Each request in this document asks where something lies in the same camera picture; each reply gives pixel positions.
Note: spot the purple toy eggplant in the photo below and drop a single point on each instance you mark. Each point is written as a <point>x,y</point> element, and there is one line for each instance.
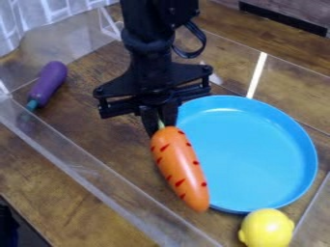
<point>51,78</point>

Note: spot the orange toy carrot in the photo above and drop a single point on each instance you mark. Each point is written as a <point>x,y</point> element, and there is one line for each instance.
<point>181,167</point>

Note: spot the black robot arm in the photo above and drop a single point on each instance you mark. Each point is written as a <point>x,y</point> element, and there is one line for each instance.
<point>151,21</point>

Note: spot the blue round tray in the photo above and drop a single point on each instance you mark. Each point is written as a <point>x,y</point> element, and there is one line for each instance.
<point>257,154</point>

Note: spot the yellow toy lemon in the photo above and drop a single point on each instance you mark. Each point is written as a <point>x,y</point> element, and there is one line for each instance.
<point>266,228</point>

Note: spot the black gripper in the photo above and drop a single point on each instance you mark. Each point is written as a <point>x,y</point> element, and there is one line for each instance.
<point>155,82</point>

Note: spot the clear acrylic enclosure wall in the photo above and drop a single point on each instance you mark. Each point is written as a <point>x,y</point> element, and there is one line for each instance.
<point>78,173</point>

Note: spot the white curtain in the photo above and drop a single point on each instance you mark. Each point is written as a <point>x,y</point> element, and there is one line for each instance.
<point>22,15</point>

